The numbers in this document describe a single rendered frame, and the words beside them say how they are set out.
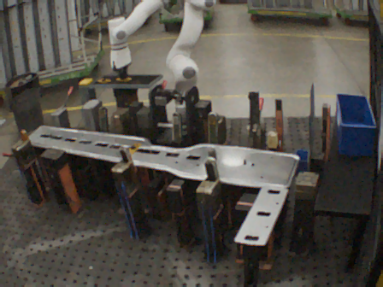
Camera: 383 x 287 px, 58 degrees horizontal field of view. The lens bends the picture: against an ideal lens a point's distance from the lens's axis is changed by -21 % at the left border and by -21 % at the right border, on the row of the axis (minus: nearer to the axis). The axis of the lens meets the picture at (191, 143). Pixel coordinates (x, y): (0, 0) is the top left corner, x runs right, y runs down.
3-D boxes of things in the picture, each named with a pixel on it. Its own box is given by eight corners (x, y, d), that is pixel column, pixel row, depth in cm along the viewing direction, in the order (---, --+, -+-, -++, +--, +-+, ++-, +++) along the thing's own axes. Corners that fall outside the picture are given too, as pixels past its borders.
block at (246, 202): (231, 263, 149) (228, 209, 135) (241, 245, 157) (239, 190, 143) (254, 266, 145) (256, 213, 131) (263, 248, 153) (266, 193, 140)
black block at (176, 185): (172, 248, 161) (159, 192, 146) (183, 233, 169) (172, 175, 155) (190, 253, 157) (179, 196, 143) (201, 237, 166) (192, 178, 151)
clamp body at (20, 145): (27, 207, 193) (6, 149, 175) (42, 192, 204) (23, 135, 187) (39, 211, 189) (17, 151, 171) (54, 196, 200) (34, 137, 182)
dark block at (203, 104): (203, 191, 193) (193, 106, 173) (209, 183, 198) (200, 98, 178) (214, 193, 191) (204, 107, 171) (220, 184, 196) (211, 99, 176)
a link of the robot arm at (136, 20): (171, 6, 179) (120, 46, 181) (162, 2, 193) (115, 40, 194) (160, -6, 174) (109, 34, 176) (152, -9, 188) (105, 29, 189)
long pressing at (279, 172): (19, 146, 192) (18, 143, 192) (42, 126, 210) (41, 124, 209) (288, 191, 137) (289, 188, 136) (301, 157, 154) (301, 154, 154)
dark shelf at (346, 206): (312, 215, 121) (313, 208, 120) (337, 102, 191) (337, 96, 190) (369, 220, 113) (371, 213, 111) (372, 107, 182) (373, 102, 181)
